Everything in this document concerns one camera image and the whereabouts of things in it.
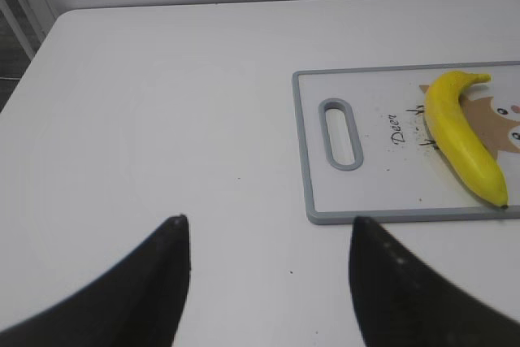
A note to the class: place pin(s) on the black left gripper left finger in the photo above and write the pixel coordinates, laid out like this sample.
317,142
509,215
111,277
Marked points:
138,302

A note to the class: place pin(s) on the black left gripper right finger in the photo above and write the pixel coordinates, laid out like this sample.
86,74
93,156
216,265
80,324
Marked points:
399,300

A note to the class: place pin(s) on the white grey-rimmed cutting board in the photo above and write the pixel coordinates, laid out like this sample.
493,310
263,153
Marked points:
366,150

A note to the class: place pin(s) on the white table leg frame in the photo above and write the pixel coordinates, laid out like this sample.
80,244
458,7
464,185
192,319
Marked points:
30,21

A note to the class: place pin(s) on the yellow plastic banana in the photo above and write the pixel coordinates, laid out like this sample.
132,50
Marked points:
458,142

